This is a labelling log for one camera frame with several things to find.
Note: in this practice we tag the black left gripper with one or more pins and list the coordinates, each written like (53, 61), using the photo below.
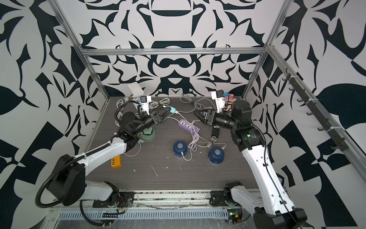
(157, 119)

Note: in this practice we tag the yellow power strip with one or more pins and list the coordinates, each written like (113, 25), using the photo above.
(116, 162)

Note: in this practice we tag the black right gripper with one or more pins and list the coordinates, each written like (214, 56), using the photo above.
(200, 111)

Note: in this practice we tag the purple power strip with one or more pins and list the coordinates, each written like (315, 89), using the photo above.
(188, 126)

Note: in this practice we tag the blue cordless grinder front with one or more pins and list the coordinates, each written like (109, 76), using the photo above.
(216, 156)

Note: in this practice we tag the teal charger adapter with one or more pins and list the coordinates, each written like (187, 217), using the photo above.
(172, 109)

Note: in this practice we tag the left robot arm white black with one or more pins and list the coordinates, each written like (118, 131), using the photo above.
(67, 184)

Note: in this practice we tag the white folding desk lamp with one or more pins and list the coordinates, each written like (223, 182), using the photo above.
(135, 89)

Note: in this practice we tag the grey wall hook rail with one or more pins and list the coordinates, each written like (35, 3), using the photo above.
(316, 108)

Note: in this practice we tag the pink cartoon face toy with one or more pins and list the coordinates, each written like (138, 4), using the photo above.
(229, 101)

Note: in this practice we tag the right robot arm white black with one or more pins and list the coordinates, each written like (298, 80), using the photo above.
(275, 210)

